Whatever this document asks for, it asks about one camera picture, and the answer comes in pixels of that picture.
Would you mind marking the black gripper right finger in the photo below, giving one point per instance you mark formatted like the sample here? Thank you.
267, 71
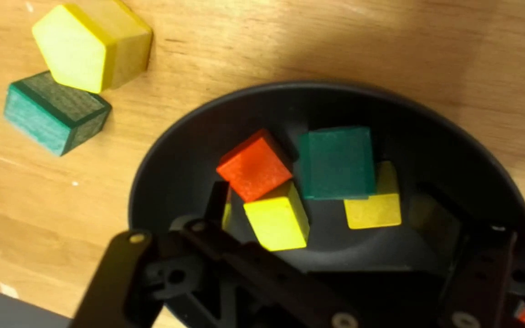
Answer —
478, 266

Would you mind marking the yellow wooden cube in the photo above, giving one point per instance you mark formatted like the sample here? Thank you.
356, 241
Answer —
372, 211
81, 47
278, 219

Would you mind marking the teal wooden cube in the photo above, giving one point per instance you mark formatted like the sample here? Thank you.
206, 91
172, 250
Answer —
336, 162
50, 115

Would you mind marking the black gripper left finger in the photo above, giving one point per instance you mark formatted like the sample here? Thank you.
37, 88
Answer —
214, 279

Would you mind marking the black round bowl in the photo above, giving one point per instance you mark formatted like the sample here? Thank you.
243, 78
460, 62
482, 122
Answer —
177, 175

